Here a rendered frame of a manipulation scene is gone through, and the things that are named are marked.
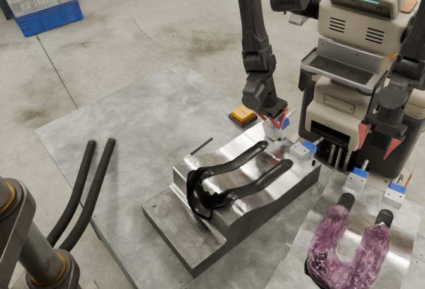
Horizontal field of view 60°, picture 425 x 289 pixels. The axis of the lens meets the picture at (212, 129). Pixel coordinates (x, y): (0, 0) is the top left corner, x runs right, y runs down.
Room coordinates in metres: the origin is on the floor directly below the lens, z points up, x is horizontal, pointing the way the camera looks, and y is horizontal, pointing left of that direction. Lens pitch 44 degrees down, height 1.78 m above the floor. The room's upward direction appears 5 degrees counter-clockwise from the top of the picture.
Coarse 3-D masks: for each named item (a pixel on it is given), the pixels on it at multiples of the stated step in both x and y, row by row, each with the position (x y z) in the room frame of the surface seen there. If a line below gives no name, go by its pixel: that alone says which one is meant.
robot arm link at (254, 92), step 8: (272, 56) 0.85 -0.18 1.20; (272, 64) 0.84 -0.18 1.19; (248, 72) 0.88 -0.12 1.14; (256, 72) 0.87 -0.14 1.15; (264, 72) 0.85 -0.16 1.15; (272, 72) 0.85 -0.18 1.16; (248, 80) 0.84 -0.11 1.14; (256, 80) 0.83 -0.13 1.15; (248, 88) 0.81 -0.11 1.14; (256, 88) 0.80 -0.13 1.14; (264, 88) 0.82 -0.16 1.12; (248, 96) 0.79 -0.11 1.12; (256, 96) 0.78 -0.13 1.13; (264, 96) 0.80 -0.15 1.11; (248, 104) 0.79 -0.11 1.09; (256, 104) 0.78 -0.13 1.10
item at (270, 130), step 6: (294, 108) 0.92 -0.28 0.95; (288, 114) 0.90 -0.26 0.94; (270, 120) 0.87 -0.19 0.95; (288, 120) 0.87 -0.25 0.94; (264, 126) 0.86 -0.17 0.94; (270, 126) 0.84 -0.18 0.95; (282, 126) 0.86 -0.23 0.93; (264, 132) 0.87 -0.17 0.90; (270, 132) 0.84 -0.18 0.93; (276, 132) 0.84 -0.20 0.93; (282, 132) 0.85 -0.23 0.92; (276, 138) 0.83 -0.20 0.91
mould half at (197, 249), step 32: (256, 128) 0.90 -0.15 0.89; (192, 160) 0.74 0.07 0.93; (224, 160) 0.77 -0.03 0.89; (256, 160) 0.76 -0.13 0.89; (160, 192) 0.69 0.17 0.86; (288, 192) 0.64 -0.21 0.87; (160, 224) 0.58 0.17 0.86; (192, 224) 0.57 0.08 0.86; (224, 224) 0.52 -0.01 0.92; (256, 224) 0.57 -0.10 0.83; (192, 256) 0.47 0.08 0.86
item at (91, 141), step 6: (90, 138) 0.98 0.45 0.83; (90, 144) 0.94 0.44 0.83; (90, 150) 0.91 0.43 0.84; (84, 156) 0.88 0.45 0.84; (90, 156) 0.88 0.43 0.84; (84, 162) 0.85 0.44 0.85; (90, 162) 0.86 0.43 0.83; (84, 168) 0.81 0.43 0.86; (78, 174) 0.79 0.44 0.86; (84, 174) 0.79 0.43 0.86; (78, 180) 0.75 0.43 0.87; (84, 180) 0.76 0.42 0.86; (78, 186) 0.73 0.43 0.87
